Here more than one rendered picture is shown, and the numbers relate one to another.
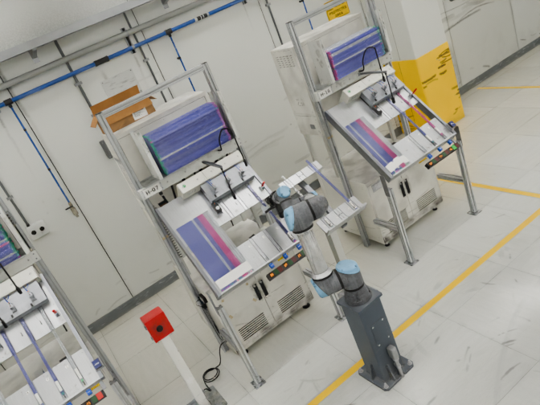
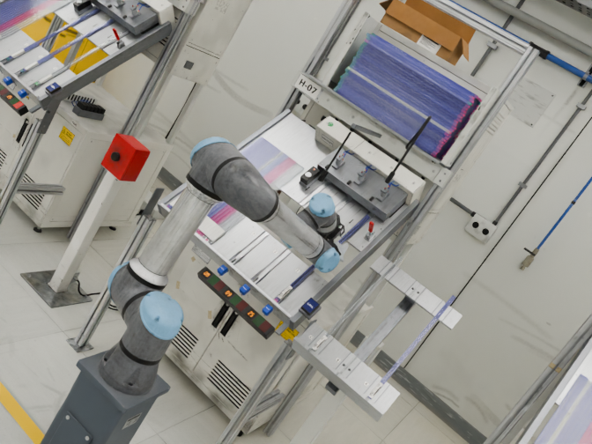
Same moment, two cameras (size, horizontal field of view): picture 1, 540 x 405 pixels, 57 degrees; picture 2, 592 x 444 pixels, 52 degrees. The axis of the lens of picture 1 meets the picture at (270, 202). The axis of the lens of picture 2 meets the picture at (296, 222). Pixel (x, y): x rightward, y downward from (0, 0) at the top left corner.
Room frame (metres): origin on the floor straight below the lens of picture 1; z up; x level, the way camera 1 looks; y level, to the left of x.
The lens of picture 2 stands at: (1.42, -1.32, 1.52)
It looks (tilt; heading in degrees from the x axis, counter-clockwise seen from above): 15 degrees down; 45
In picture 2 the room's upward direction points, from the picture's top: 32 degrees clockwise
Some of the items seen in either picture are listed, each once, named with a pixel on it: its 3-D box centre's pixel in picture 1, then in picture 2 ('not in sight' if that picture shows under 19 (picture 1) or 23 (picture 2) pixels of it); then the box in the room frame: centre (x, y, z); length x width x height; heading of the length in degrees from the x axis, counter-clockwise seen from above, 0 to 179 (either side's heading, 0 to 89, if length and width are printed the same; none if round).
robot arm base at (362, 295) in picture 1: (355, 290); (134, 359); (2.28, -0.24, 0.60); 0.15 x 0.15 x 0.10
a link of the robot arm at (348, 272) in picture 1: (348, 273); (153, 323); (2.28, -0.24, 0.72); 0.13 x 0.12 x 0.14; 93
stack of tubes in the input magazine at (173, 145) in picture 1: (188, 137); (405, 95); (3.22, 0.32, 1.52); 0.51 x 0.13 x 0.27; 113
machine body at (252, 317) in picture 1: (243, 284); (255, 321); (3.31, 0.42, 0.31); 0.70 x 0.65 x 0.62; 113
